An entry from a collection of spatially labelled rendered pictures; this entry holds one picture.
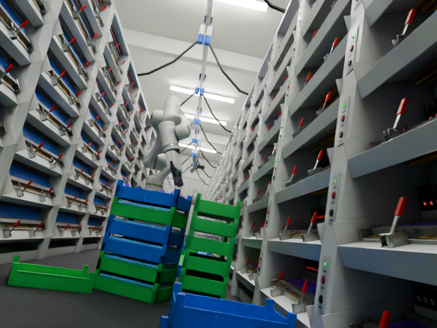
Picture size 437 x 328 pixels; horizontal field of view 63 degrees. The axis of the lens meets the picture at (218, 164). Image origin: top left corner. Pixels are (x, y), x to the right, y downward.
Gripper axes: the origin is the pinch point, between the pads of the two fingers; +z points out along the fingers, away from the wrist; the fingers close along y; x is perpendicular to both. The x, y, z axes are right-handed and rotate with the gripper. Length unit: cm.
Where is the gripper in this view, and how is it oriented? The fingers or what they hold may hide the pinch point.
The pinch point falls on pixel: (178, 181)
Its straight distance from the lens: 173.2
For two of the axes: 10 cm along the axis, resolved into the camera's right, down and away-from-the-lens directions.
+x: 9.4, -2.9, -1.6
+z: 2.3, 9.2, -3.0
